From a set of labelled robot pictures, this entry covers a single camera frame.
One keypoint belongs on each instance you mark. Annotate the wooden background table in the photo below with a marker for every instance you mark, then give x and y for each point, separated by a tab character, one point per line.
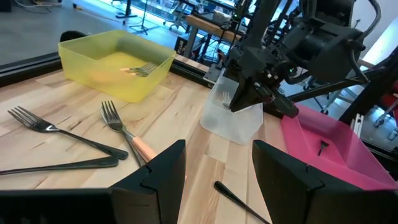
211	28

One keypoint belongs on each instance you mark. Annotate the red plastic bin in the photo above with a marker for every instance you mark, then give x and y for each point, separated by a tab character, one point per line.
342	146

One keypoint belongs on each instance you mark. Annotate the clear plastic bin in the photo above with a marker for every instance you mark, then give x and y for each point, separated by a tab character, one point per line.
230	127

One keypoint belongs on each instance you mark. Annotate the yellow plastic bin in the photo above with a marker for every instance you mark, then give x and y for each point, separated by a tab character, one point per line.
136	90

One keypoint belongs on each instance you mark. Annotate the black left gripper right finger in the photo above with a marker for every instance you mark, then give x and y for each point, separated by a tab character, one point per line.
289	193

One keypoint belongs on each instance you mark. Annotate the black clamp mount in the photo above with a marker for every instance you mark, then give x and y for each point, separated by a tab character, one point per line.
71	35

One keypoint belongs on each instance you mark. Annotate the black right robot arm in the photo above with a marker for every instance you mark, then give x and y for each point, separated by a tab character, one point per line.
326	49

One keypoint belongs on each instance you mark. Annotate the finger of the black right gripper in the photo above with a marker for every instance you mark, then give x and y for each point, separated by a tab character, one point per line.
280	104
247	96

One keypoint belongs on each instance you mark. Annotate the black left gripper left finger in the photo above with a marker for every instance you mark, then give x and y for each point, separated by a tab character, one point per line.
155	193

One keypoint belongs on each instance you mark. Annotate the black floor stand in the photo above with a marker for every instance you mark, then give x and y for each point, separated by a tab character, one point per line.
127	9

